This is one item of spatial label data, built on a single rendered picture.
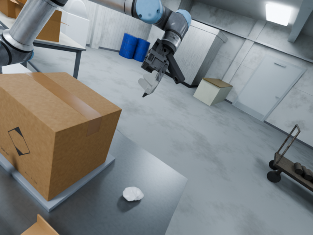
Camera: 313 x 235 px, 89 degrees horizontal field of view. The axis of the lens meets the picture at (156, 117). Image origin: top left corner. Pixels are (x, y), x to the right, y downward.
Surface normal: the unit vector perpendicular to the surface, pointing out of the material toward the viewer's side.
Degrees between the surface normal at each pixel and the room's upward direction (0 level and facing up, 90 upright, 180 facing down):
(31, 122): 90
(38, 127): 90
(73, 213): 0
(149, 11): 92
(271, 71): 90
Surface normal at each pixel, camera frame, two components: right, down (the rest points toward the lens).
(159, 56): 0.33, 0.00
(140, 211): 0.36, -0.82
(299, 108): -0.58, 0.18
